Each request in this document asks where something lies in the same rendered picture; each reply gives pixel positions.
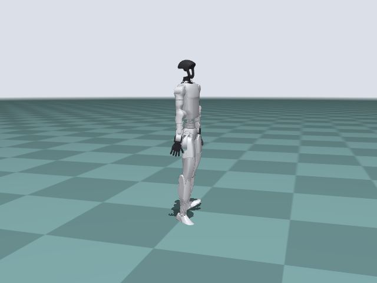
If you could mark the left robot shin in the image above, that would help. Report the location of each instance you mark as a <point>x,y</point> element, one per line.
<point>192,184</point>

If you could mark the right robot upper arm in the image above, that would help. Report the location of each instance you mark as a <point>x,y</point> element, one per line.
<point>179,93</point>

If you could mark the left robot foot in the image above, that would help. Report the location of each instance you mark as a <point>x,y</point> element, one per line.
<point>193,203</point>

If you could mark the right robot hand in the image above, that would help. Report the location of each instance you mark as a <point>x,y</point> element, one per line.
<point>176,147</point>

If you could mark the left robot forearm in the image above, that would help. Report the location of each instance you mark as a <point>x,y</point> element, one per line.
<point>197,123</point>

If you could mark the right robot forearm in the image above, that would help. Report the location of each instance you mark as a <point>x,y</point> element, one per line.
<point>179,125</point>

